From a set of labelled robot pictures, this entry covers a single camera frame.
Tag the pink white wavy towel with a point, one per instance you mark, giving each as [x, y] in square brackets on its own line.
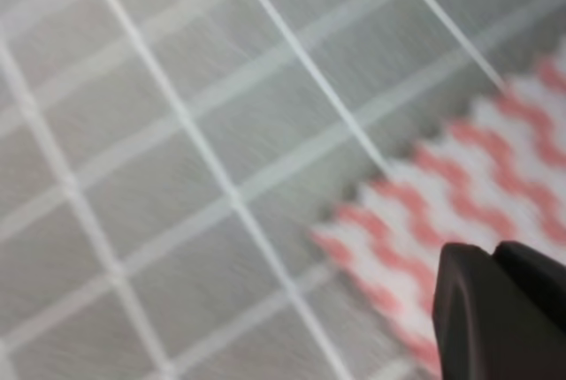
[497, 174]

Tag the grey grid tablecloth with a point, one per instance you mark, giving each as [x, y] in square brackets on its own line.
[162, 162]

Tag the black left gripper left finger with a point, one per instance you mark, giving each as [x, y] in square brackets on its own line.
[463, 323]

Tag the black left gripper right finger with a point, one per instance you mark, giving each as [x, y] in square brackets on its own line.
[529, 294]

